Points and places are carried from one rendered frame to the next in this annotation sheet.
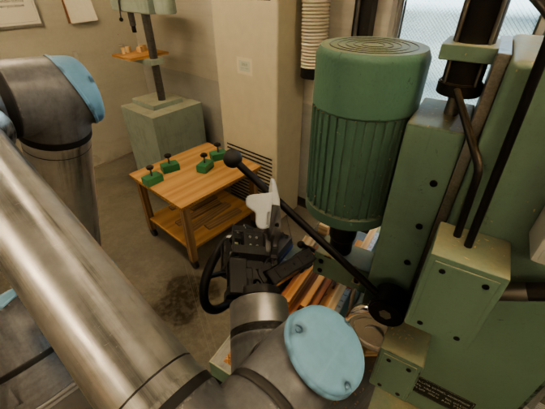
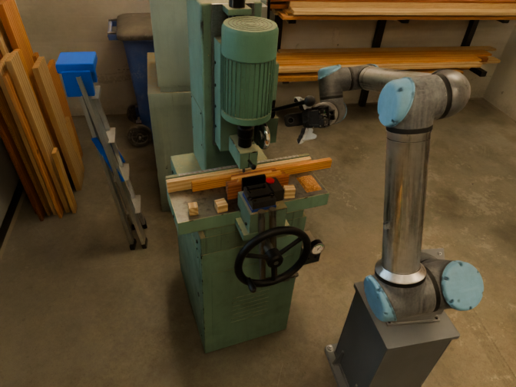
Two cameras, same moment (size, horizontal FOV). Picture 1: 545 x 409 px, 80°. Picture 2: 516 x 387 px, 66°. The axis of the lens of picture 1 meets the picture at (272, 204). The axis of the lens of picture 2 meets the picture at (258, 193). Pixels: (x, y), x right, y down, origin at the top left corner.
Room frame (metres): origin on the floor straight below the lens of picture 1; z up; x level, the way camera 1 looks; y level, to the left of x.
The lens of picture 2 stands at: (1.56, 0.63, 1.86)
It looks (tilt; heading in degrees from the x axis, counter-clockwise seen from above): 39 degrees down; 216
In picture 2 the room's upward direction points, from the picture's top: 4 degrees clockwise
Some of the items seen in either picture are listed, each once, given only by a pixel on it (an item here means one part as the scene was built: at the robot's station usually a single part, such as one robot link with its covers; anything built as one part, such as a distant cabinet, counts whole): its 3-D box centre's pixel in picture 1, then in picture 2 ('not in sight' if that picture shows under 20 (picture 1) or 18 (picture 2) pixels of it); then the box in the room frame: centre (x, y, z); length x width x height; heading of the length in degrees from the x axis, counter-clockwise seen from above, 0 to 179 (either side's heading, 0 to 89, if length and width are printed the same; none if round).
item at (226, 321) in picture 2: not in sight; (231, 253); (0.50, -0.26, 0.36); 0.58 x 0.45 x 0.71; 59
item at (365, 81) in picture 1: (358, 137); (248, 72); (0.56, -0.16, 1.35); 0.18 x 0.18 x 0.31
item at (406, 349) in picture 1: (399, 355); (265, 127); (0.33, -0.23, 1.02); 0.09 x 0.07 x 0.12; 149
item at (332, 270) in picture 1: (345, 266); (243, 152); (0.55, -0.17, 1.03); 0.14 x 0.07 x 0.09; 59
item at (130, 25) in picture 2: not in sight; (157, 81); (-0.45, -1.90, 0.48); 0.64 x 0.54 x 0.97; 143
